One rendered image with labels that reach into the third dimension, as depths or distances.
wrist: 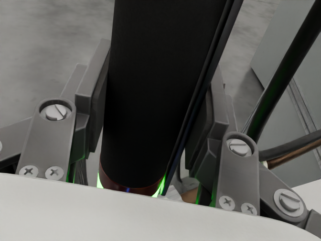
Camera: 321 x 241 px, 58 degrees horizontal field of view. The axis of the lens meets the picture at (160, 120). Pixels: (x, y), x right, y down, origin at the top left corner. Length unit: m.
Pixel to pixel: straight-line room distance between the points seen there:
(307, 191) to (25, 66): 2.64
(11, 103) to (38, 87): 0.27
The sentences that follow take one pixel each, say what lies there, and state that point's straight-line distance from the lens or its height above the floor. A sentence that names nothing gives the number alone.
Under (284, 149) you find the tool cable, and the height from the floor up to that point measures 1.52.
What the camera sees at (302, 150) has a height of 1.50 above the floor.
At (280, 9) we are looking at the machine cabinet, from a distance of 3.30.
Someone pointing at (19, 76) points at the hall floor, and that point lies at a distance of 2.83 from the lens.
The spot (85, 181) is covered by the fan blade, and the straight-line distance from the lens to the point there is 0.64.
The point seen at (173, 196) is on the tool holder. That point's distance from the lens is 0.23.
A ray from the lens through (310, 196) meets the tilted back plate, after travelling 0.65.
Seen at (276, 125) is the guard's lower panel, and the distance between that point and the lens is 1.58.
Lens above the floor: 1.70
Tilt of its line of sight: 43 degrees down
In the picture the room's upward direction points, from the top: 16 degrees clockwise
